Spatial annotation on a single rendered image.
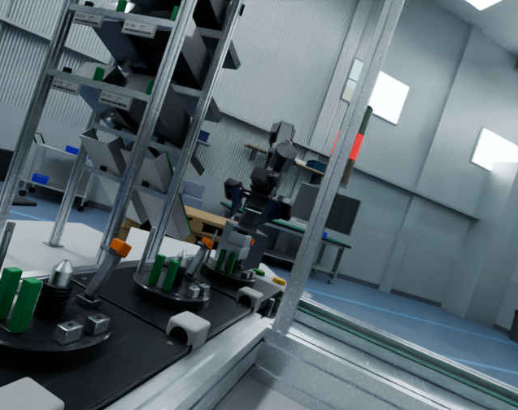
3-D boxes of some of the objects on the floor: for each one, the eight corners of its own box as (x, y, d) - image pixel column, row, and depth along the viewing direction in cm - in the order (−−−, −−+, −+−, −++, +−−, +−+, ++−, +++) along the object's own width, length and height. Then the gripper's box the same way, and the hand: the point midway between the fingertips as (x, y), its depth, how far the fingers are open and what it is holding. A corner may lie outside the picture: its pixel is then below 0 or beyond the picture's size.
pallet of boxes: (147, 225, 636) (166, 172, 634) (185, 237, 655) (202, 185, 653) (142, 237, 529) (164, 172, 527) (187, 250, 548) (208, 187, 546)
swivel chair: (29, 239, 348) (55, 163, 347) (11, 253, 298) (41, 164, 297) (-32, 225, 329) (-5, 145, 328) (-62, 237, 280) (-31, 142, 278)
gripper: (302, 201, 89) (276, 242, 79) (240, 180, 95) (210, 216, 85) (303, 183, 84) (277, 225, 75) (239, 163, 90) (207, 199, 81)
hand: (249, 211), depth 82 cm, fingers open, 6 cm apart
